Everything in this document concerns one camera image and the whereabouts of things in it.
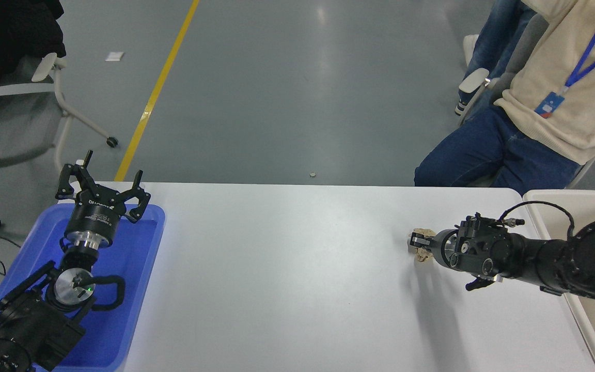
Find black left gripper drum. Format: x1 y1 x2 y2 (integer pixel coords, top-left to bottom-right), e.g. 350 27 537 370
64 190 125 243

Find tan paper ball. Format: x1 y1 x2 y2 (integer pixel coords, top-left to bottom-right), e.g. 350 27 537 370
412 226 436 265

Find blue plastic tray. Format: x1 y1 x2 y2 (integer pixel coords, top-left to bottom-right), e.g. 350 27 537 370
0 203 165 372

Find white wheeled office chair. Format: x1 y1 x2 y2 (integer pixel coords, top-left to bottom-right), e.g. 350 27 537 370
0 52 119 168

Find seated person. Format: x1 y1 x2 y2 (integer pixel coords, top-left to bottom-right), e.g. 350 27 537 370
414 0 595 196

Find standing person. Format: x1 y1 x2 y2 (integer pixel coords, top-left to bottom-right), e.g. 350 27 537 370
455 0 536 117

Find blue lanyard with badge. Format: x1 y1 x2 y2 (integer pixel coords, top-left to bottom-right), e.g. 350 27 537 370
534 0 595 119

